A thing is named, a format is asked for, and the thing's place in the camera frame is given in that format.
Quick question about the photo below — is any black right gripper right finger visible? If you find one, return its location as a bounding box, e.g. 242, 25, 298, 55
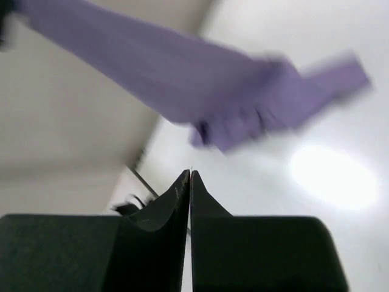
190, 172, 349, 291

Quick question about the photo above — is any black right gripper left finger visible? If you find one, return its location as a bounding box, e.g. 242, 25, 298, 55
1, 170, 190, 291

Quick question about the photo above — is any purple t-shirt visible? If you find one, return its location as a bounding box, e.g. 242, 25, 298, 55
13, 1, 370, 151

